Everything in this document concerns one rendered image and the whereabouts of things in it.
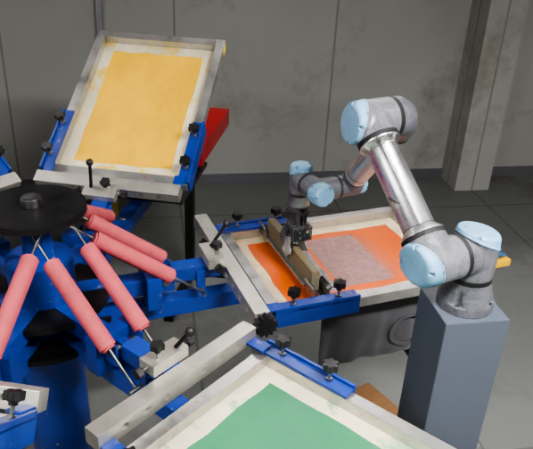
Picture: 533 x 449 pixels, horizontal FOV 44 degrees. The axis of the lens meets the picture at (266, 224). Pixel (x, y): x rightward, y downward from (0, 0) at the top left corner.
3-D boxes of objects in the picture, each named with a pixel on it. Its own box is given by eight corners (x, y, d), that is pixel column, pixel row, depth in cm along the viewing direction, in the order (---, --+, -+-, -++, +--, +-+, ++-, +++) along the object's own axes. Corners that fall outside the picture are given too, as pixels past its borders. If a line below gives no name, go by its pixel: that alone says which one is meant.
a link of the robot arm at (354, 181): (424, 84, 184) (350, 173, 225) (393, 87, 179) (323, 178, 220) (443, 118, 180) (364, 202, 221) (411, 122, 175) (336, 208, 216)
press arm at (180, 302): (378, 270, 258) (380, 257, 255) (386, 277, 253) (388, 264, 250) (48, 327, 216) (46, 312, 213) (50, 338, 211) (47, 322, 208)
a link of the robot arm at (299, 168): (298, 170, 212) (285, 160, 218) (296, 200, 217) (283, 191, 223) (318, 167, 215) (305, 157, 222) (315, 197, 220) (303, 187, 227)
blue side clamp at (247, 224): (288, 229, 267) (289, 214, 264) (292, 235, 263) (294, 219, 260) (217, 240, 257) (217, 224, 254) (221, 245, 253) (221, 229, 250)
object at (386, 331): (414, 346, 260) (428, 267, 243) (425, 359, 253) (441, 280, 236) (307, 369, 244) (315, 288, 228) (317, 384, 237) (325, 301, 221)
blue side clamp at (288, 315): (351, 304, 222) (354, 286, 218) (358, 312, 218) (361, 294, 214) (268, 320, 212) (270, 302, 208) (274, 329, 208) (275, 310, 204)
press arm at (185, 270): (217, 266, 230) (217, 254, 227) (222, 275, 225) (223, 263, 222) (168, 274, 224) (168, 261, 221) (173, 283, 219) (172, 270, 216)
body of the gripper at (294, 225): (291, 244, 224) (293, 213, 219) (282, 232, 231) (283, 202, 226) (312, 241, 227) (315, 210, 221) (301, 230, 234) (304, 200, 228)
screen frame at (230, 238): (393, 213, 282) (394, 205, 280) (478, 284, 234) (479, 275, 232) (217, 238, 256) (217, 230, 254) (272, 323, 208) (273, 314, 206)
